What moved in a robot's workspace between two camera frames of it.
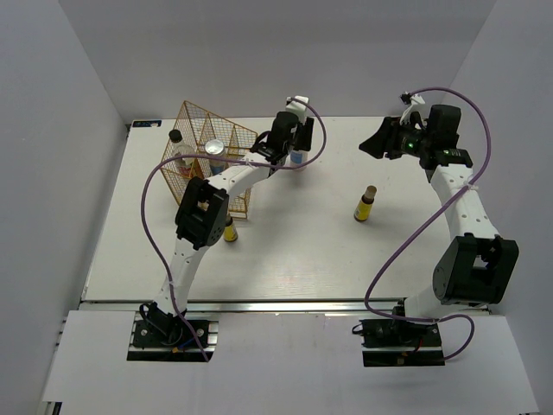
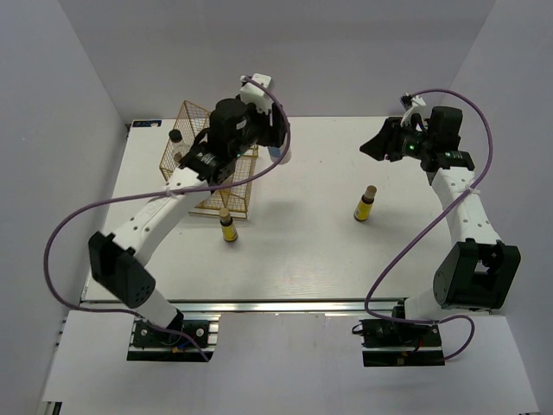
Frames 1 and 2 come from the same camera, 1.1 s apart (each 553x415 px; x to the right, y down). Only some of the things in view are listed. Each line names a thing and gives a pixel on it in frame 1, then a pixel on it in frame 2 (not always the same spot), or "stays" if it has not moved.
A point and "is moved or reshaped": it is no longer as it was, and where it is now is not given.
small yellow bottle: [230, 232] stays
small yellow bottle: [363, 209] stays
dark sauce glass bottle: [182, 167] stays
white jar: [297, 157] is moved or reshaped
